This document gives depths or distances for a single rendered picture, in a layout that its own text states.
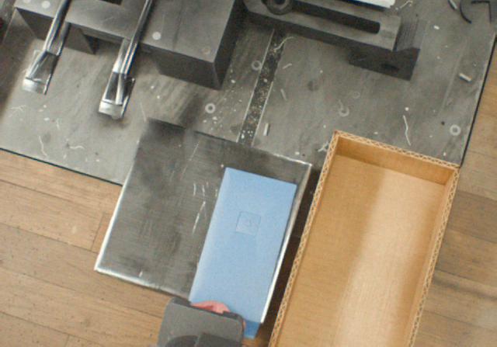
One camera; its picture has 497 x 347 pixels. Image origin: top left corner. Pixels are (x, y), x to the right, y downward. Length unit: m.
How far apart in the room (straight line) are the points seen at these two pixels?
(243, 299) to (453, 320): 0.20
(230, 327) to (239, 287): 0.12
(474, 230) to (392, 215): 0.08
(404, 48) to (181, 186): 0.25
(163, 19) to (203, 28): 0.04
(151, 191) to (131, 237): 0.05
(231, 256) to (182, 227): 0.06
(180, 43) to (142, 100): 0.10
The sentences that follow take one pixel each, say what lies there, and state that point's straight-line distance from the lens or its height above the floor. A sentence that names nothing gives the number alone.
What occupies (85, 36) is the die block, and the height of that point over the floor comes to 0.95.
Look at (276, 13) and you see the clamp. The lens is 0.96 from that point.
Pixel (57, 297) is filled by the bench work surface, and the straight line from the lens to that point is 0.99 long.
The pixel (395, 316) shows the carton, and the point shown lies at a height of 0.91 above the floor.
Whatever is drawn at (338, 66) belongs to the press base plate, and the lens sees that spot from 1.02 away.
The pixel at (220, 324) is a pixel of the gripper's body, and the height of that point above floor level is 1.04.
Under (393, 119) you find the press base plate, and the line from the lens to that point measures 1.01.
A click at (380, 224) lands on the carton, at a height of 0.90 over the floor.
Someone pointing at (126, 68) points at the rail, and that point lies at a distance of 0.94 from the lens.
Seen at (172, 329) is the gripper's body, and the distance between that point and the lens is 0.84.
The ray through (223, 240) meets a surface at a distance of 0.95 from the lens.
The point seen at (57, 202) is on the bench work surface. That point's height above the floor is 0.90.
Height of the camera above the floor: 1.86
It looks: 75 degrees down
